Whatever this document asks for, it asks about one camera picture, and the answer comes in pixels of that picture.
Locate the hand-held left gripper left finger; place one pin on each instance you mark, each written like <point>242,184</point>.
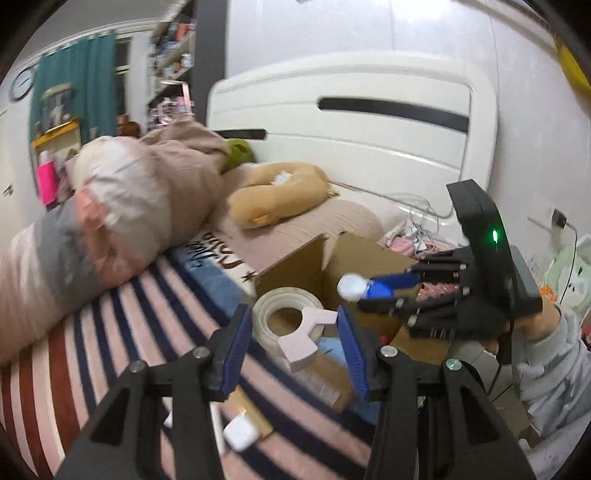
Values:
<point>236,355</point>

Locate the blue printed cloth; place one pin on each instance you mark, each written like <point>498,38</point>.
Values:
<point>207,267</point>

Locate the small blue white-capped bottle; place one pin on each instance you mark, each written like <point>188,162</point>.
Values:
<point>353,287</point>

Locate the person's right hand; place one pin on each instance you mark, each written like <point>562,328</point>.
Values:
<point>541,321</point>

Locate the brown cardboard box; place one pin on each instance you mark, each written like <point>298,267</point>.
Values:
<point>353,258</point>

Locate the light blue packet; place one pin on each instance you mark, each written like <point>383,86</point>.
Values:
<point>333,349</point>

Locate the black charger plug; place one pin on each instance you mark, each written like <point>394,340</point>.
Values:
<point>559,218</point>

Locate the green plush toy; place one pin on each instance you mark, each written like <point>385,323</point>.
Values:
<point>240,154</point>

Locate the yellow object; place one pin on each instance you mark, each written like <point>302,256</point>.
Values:
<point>572,64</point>

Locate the beige garment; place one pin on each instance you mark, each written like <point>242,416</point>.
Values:
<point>184,184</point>

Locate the person's right forearm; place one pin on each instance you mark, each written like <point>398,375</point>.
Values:
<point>554,374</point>

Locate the white wall socket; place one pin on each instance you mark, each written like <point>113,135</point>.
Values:
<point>540,212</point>

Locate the green white bag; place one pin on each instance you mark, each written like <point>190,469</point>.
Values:
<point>570,281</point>

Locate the round wall clock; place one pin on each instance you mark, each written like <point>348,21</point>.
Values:
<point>22,82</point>

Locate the pink grey rolled duvet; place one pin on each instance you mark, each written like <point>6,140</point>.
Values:
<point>92,221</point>

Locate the small brown carton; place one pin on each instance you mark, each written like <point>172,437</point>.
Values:
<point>328,379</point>

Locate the white bed headboard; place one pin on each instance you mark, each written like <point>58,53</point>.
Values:
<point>369,147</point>

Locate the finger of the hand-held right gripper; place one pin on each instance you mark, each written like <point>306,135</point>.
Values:
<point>388,305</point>
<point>397,279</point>

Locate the clear packing tape roll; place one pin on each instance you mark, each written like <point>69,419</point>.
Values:
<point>267,314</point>

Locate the pink patterned cloth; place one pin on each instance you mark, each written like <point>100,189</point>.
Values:
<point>415,242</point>

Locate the white power adapter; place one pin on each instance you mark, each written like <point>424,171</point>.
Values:
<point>240,434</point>

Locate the white forked plastic piece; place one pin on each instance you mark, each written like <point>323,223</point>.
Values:
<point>300,347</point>

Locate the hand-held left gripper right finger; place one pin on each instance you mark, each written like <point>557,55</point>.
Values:
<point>354,360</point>

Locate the teal curtain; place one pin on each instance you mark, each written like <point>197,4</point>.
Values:
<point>92,87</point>

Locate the tan plush toy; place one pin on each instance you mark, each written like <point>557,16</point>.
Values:
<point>281,198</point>

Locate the bright pink container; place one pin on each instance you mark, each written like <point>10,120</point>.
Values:
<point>47,183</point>

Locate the cluttered bookshelf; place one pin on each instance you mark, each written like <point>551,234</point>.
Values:
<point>173,60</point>

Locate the striped bed sheet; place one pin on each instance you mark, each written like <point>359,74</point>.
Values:
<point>115,323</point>

